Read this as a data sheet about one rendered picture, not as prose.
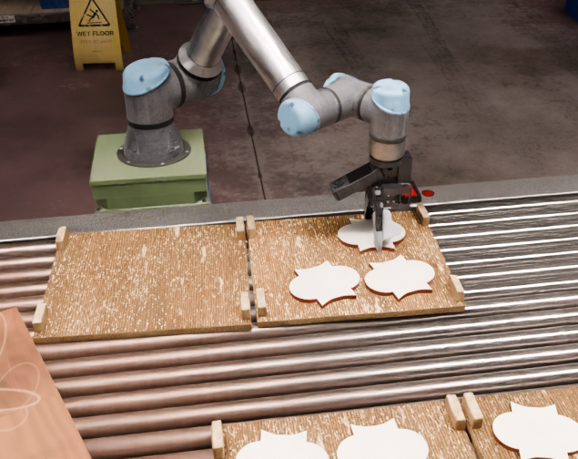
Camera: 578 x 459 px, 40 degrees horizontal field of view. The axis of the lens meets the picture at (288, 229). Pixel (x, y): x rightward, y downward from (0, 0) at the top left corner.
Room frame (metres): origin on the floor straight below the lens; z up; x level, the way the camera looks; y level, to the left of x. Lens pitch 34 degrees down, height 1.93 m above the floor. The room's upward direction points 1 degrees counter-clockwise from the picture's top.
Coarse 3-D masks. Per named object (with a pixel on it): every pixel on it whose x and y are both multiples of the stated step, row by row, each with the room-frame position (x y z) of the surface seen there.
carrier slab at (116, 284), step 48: (96, 240) 1.43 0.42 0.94; (144, 240) 1.43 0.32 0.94; (192, 240) 1.43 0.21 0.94; (240, 240) 1.42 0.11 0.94; (48, 288) 1.26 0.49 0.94; (96, 288) 1.26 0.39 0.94; (144, 288) 1.26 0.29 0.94; (192, 288) 1.26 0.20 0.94; (240, 288) 1.26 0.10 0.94; (48, 336) 1.12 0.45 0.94; (96, 336) 1.12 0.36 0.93; (144, 336) 1.13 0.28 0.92
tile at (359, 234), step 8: (352, 224) 1.47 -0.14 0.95; (360, 224) 1.47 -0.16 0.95; (368, 224) 1.47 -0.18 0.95; (344, 232) 1.44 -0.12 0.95; (352, 232) 1.44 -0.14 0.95; (360, 232) 1.44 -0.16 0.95; (368, 232) 1.43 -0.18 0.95; (344, 240) 1.40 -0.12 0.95; (352, 240) 1.40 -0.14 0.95; (360, 240) 1.40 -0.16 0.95; (368, 240) 1.40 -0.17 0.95; (384, 240) 1.40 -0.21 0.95; (392, 240) 1.40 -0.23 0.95; (400, 240) 1.41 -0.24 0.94; (360, 248) 1.38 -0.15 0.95; (368, 248) 1.38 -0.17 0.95; (384, 248) 1.38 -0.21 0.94; (392, 248) 1.38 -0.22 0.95
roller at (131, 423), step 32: (384, 384) 1.00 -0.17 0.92; (416, 384) 1.00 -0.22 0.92; (448, 384) 1.00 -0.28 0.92; (480, 384) 1.00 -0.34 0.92; (512, 384) 1.00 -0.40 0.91; (544, 384) 1.01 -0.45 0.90; (96, 416) 0.93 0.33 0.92; (128, 416) 0.93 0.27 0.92; (160, 416) 0.93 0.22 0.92; (192, 416) 0.93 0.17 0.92; (224, 416) 0.94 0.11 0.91; (256, 416) 0.94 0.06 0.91
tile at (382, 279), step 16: (400, 256) 1.35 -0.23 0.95; (368, 272) 1.29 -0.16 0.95; (384, 272) 1.29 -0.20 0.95; (400, 272) 1.29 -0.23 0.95; (416, 272) 1.29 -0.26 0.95; (432, 272) 1.29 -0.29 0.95; (368, 288) 1.25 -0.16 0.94; (384, 288) 1.24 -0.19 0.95; (400, 288) 1.24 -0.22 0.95; (416, 288) 1.24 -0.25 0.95
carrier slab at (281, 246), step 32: (256, 224) 1.49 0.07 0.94; (288, 224) 1.49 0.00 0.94; (320, 224) 1.49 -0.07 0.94; (416, 224) 1.48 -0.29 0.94; (256, 256) 1.37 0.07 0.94; (288, 256) 1.36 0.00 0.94; (320, 256) 1.36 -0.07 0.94; (352, 256) 1.36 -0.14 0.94; (384, 256) 1.36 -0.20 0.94; (416, 256) 1.36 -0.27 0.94; (256, 288) 1.26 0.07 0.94; (288, 288) 1.26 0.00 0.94; (448, 288) 1.25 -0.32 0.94; (288, 320) 1.16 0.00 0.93; (320, 320) 1.17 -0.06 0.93; (352, 320) 1.17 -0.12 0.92
